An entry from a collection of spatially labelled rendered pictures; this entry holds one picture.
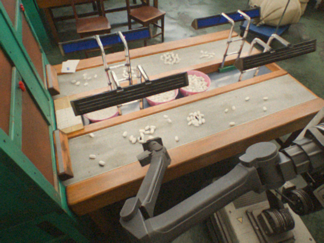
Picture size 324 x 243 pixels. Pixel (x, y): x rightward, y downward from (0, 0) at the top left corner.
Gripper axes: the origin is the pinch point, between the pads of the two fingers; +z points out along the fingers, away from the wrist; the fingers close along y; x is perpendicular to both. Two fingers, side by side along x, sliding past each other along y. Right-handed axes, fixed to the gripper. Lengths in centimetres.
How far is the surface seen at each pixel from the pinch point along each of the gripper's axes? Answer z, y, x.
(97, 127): 29.3, 24.5, -10.6
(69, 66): 85, 34, -56
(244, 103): 21, -78, 1
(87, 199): -4.1, 38.0, 17.3
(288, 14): 167, -286, -72
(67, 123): 35, 42, -17
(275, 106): 13, -97, 8
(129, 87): -0.1, 2.7, -30.4
